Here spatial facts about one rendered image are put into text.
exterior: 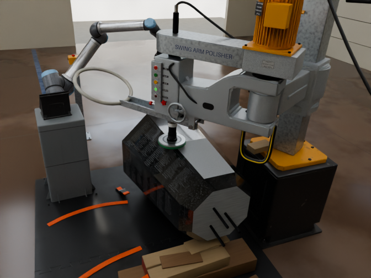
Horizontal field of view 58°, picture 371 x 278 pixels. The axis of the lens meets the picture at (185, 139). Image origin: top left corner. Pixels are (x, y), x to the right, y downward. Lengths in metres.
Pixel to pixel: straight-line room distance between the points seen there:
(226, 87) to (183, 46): 0.38
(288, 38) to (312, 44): 0.63
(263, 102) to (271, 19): 0.50
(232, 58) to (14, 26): 7.45
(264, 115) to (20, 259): 2.21
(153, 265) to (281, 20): 1.80
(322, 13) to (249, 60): 0.74
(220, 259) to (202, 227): 0.30
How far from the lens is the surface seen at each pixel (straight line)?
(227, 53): 2.08
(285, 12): 1.89
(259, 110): 2.13
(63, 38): 9.20
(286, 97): 2.30
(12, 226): 3.46
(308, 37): 2.61
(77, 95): 4.37
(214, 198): 2.34
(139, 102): 2.74
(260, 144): 2.88
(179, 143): 2.58
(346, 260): 3.30
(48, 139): 3.20
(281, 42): 1.99
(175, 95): 2.33
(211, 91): 2.20
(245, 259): 2.81
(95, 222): 3.26
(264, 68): 2.01
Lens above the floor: 2.21
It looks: 29 degrees down
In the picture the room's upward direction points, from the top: 3 degrees clockwise
